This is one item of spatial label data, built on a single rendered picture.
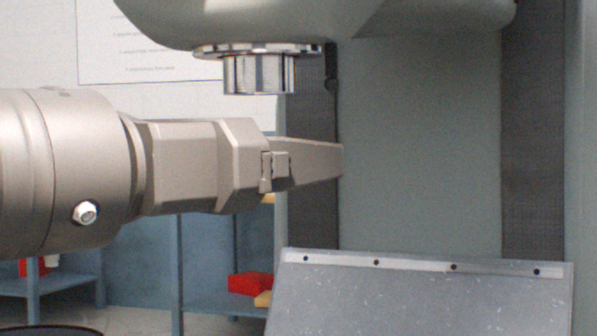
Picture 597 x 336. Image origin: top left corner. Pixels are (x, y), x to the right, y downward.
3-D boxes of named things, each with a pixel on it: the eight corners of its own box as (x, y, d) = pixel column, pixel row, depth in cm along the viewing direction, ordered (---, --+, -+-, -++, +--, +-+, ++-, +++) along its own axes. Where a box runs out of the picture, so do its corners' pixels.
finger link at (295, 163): (335, 186, 51) (257, 193, 47) (334, 134, 51) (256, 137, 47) (354, 187, 50) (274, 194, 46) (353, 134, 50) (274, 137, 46)
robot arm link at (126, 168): (271, 84, 46) (69, 79, 38) (274, 255, 46) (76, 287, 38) (152, 92, 55) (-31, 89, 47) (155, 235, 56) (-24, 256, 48)
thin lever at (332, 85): (336, 92, 51) (334, 1, 50) (321, 92, 51) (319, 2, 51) (341, 92, 51) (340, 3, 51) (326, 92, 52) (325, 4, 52)
